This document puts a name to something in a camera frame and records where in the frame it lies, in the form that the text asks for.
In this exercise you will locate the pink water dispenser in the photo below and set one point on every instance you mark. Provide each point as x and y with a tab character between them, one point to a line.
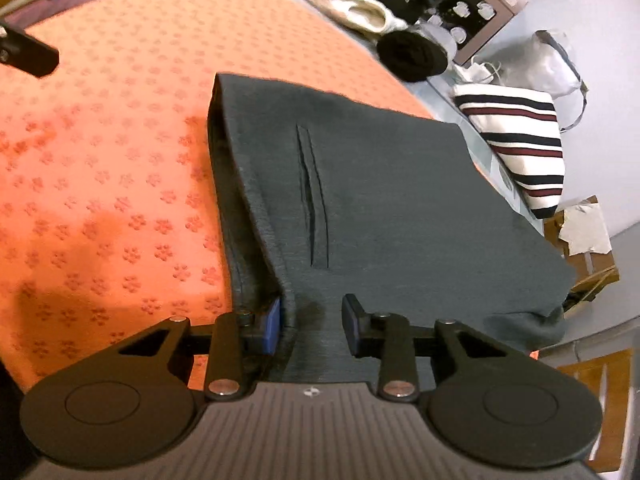
472	23

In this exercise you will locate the orange patterned mat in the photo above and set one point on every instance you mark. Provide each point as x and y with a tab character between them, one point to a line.
109	214

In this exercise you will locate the black rolled garment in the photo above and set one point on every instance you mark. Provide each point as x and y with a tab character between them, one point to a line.
411	57

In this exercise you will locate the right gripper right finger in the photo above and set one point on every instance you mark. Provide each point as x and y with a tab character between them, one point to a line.
387	337

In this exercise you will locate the striped folded sweater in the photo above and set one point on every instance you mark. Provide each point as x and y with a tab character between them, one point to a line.
521	126

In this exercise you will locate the white cloth on chair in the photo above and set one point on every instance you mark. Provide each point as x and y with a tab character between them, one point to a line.
584	229

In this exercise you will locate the grey folded garment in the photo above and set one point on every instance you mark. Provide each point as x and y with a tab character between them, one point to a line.
439	36

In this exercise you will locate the dark grey trousers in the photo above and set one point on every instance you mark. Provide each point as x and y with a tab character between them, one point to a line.
320	197

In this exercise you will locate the near wooden chair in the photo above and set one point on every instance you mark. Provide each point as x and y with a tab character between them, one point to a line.
610	379

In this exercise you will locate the white bag with plastic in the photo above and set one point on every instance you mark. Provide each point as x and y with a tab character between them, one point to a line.
546	62

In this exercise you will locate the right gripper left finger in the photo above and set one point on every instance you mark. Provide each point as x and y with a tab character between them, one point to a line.
241	349

